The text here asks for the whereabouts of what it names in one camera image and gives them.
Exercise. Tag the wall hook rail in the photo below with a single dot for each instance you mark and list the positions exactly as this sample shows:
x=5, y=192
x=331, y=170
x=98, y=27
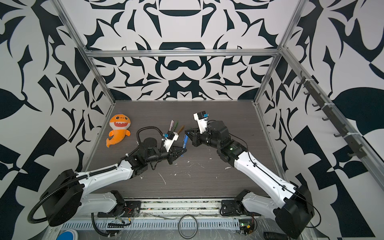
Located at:
x=344, y=129

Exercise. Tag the green lit circuit board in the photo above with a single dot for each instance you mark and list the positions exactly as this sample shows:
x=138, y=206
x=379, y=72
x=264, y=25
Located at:
x=247, y=226

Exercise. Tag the black device bottom right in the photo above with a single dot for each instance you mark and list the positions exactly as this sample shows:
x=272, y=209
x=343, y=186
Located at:
x=275, y=236

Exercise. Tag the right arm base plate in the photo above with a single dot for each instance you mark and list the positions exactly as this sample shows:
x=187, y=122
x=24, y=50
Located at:
x=230, y=208

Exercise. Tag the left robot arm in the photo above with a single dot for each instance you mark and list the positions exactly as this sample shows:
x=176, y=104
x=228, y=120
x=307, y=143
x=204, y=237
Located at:
x=73, y=193

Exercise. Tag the blue pen cap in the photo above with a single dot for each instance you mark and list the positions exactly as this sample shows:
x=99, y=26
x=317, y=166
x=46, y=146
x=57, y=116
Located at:
x=185, y=141

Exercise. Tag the blue round button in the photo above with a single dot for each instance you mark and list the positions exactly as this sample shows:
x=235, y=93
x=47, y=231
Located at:
x=68, y=235

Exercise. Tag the white slotted cable duct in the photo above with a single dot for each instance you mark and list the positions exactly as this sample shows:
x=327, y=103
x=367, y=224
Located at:
x=188, y=224

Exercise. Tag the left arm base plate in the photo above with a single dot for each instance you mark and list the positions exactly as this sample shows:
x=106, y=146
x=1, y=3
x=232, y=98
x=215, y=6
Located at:
x=128, y=210

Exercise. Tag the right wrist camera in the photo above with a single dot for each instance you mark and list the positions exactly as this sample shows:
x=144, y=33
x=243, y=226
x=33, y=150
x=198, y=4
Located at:
x=202, y=120

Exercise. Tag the orange shark plush toy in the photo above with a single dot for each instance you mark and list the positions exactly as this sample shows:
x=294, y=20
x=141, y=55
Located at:
x=119, y=124

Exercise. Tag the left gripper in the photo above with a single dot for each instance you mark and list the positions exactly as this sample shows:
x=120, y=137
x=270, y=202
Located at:
x=171, y=154

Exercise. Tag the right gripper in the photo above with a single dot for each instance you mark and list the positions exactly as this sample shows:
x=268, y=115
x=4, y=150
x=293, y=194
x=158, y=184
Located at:
x=197, y=136

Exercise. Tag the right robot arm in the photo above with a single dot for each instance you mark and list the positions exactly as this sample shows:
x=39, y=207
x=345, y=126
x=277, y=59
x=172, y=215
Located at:
x=290, y=206

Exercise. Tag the orange pen cap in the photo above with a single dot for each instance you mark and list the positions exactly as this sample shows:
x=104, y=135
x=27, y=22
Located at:
x=182, y=128

